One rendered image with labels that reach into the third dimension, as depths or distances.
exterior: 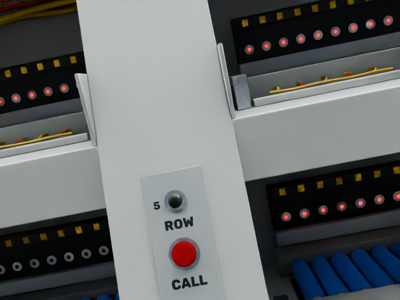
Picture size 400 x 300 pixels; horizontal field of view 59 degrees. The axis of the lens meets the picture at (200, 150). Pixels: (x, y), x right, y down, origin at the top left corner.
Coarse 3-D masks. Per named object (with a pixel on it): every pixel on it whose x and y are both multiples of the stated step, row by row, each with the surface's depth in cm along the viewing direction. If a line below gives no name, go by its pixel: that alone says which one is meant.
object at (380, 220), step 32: (288, 192) 38; (320, 192) 38; (352, 192) 38; (384, 192) 38; (288, 224) 39; (320, 224) 39; (352, 224) 38; (384, 224) 38; (288, 256) 37; (320, 256) 36; (352, 256) 36; (384, 256) 34; (288, 288) 35; (320, 288) 32; (352, 288) 31; (384, 288) 29
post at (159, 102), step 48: (96, 0) 26; (144, 0) 25; (192, 0) 25; (96, 48) 25; (144, 48) 25; (192, 48) 25; (96, 96) 25; (144, 96) 24; (192, 96) 24; (144, 144) 24; (192, 144) 24; (240, 192) 23; (144, 240) 23; (240, 240) 23; (144, 288) 23; (240, 288) 22
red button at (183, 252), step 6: (174, 246) 22; (180, 246) 22; (186, 246) 22; (192, 246) 22; (174, 252) 22; (180, 252) 22; (186, 252) 22; (192, 252) 22; (174, 258) 22; (180, 258) 22; (186, 258) 22; (192, 258) 22; (180, 264) 22; (186, 264) 22
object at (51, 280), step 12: (96, 264) 40; (108, 264) 40; (36, 276) 40; (48, 276) 40; (60, 276) 40; (72, 276) 40; (84, 276) 40; (96, 276) 40; (108, 276) 40; (0, 288) 40; (12, 288) 40; (24, 288) 40; (36, 288) 40
